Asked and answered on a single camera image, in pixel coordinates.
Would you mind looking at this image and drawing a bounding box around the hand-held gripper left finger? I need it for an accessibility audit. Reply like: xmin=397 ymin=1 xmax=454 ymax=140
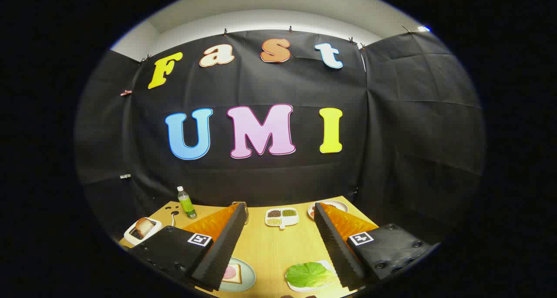
xmin=130 ymin=202 xmax=248 ymax=292

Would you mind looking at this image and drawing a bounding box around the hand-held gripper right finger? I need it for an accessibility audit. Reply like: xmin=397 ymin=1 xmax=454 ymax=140
xmin=313 ymin=202 xmax=433 ymax=290

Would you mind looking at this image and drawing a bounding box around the green lettuce leaf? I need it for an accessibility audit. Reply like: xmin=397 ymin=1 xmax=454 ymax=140
xmin=285 ymin=262 xmax=339 ymax=288

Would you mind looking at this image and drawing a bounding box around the toasted bread slice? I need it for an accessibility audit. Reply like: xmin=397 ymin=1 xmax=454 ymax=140
xmin=134 ymin=217 xmax=155 ymax=238

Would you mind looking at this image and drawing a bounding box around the white leaf shaped plate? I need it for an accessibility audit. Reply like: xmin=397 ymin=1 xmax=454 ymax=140
xmin=285 ymin=260 xmax=338 ymax=293

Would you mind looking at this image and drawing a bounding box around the bread slice under ham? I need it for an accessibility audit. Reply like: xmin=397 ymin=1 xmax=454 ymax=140
xmin=222 ymin=263 xmax=242 ymax=285

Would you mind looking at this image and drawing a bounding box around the light green round plate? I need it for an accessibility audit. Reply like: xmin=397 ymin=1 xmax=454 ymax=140
xmin=220 ymin=257 xmax=256 ymax=292

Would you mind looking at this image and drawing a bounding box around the white round plate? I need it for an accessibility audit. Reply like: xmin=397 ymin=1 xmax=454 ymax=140
xmin=307 ymin=200 xmax=349 ymax=220

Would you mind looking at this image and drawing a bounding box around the green label plastic bottle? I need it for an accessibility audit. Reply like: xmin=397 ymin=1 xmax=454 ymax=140
xmin=177 ymin=186 xmax=198 ymax=219

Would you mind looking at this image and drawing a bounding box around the white divided dish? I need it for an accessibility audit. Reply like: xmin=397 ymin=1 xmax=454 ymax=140
xmin=265 ymin=207 xmax=299 ymax=230

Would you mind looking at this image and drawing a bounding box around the white toaster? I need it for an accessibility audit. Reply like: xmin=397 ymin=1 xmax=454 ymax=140
xmin=124 ymin=217 xmax=163 ymax=246

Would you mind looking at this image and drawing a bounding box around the black backdrop cloth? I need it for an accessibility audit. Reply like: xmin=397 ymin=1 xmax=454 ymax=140
xmin=74 ymin=28 xmax=486 ymax=246

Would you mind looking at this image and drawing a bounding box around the metal wire utensil holder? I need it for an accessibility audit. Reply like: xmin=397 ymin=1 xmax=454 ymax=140
xmin=232 ymin=201 xmax=250 ymax=225

